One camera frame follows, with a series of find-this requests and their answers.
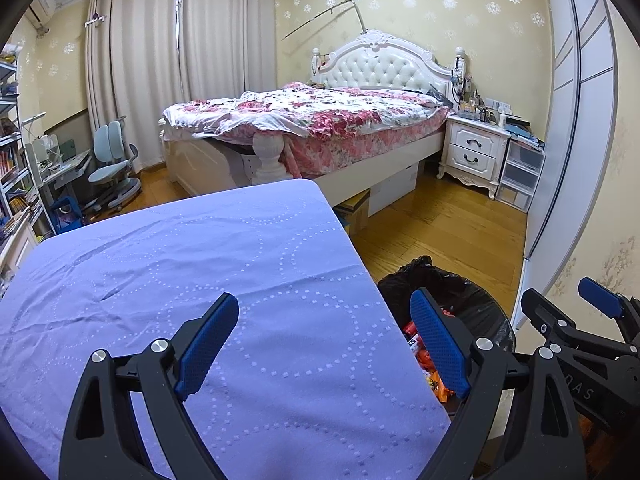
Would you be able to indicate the white storage box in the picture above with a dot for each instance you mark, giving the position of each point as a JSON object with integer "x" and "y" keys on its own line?
{"x": 395, "y": 187}

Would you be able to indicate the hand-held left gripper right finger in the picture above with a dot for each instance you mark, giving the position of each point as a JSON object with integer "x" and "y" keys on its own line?
{"x": 440, "y": 345}

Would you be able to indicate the white tufted bed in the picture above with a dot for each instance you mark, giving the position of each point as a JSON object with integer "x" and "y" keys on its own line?
{"x": 390, "y": 65}

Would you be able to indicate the beige curtain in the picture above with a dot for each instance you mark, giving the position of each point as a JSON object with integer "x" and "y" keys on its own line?
{"x": 225, "y": 30}
{"x": 140, "y": 60}

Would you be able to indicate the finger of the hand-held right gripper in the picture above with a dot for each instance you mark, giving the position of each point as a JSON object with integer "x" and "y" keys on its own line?
{"x": 547, "y": 317}
{"x": 600, "y": 295}

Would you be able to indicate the cluster of small bottles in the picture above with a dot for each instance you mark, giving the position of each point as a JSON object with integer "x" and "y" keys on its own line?
{"x": 475, "y": 105}

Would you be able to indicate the white cabinet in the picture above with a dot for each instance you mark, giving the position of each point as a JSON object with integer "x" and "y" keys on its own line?
{"x": 17, "y": 250}

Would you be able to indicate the light blue office chair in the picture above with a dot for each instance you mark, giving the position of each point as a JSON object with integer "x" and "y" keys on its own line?
{"x": 107, "y": 172}

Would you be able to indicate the white air conditioner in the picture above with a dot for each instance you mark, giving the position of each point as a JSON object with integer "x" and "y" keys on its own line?
{"x": 42, "y": 7}

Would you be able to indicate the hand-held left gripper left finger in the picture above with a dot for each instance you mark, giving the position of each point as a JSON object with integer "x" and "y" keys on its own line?
{"x": 207, "y": 345}

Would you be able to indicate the clear plastic drawer unit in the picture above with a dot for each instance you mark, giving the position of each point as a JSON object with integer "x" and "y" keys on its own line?
{"x": 520, "y": 175}

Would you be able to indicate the clear plastic container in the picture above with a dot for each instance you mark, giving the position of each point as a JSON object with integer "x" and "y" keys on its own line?
{"x": 47, "y": 147}

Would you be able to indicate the black bag lined bin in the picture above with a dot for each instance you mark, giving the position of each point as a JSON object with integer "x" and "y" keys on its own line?
{"x": 480, "y": 305}

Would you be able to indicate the white nightstand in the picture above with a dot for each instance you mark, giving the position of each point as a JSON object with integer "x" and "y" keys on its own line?
{"x": 472, "y": 150}

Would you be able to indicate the white wardrobe sliding door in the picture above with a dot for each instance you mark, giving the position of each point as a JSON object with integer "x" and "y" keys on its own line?
{"x": 570, "y": 110}

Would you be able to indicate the pink floral bed sheet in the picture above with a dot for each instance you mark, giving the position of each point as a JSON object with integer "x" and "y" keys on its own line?
{"x": 360, "y": 145}

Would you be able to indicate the orange snack wrapper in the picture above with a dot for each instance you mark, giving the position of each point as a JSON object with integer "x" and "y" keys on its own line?
{"x": 440, "y": 390}

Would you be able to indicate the blue storage crate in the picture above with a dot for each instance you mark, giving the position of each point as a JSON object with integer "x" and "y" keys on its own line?
{"x": 67, "y": 215}

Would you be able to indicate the white bookshelf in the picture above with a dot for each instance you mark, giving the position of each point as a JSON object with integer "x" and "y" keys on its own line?
{"x": 12, "y": 160}

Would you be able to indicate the stack of books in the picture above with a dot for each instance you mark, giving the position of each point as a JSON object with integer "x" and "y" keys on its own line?
{"x": 522, "y": 130}

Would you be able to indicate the thin metal rod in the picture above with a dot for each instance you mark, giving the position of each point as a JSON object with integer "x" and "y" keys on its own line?
{"x": 320, "y": 18}

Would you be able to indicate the grey study desk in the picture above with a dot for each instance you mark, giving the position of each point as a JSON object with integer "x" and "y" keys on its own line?
{"x": 65, "y": 167}

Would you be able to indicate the pink floral quilt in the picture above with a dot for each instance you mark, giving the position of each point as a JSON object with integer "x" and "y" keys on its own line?
{"x": 340, "y": 105}

